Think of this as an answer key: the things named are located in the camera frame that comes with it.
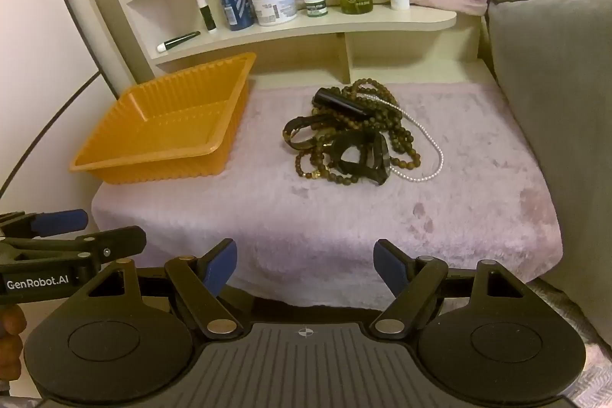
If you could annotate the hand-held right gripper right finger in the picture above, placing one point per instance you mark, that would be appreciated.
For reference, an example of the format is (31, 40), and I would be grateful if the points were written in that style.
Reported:
(389, 267)

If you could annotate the small green-label jar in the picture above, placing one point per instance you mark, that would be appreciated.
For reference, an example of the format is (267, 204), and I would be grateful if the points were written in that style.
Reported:
(315, 5)

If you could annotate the white-capped lip balm stick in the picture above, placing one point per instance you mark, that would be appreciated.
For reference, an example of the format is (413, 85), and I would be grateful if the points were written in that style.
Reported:
(207, 16)

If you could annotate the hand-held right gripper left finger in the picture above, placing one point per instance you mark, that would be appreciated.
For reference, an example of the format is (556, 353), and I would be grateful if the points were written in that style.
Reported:
(221, 263)

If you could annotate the person's left hand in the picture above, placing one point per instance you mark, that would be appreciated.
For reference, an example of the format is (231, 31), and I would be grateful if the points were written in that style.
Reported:
(10, 331)

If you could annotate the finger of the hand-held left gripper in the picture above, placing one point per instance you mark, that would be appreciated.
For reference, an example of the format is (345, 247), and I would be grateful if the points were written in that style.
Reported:
(119, 240)
(62, 220)

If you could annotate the cream wooden shelf unit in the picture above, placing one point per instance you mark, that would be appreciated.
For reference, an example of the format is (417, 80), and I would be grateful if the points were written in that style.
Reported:
(382, 18)

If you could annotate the round black compact mirror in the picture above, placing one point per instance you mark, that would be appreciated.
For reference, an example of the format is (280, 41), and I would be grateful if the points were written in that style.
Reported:
(377, 154)

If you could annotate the small dark green tube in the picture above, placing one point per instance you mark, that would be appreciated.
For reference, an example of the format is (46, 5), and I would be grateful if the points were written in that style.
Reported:
(179, 41)

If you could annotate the pink fluffy mat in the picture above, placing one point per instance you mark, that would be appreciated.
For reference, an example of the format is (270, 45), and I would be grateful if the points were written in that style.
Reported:
(287, 221)

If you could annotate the black cylindrical case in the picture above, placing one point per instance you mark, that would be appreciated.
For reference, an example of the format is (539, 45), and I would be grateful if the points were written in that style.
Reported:
(342, 102)

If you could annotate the white woven cloth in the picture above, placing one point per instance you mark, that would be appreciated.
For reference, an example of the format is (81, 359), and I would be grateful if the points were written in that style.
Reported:
(590, 369)

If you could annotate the white cream jar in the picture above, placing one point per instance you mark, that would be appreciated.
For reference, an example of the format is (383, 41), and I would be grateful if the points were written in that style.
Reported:
(272, 4)

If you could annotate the dark amber bangle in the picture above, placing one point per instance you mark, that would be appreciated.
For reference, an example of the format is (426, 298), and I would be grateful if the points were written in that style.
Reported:
(299, 145)

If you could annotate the grey cushion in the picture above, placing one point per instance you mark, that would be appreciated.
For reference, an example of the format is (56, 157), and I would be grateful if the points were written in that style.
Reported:
(550, 102)

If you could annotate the orange ribbed plastic tray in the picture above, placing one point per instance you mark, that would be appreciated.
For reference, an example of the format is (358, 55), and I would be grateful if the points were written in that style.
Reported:
(167, 126)

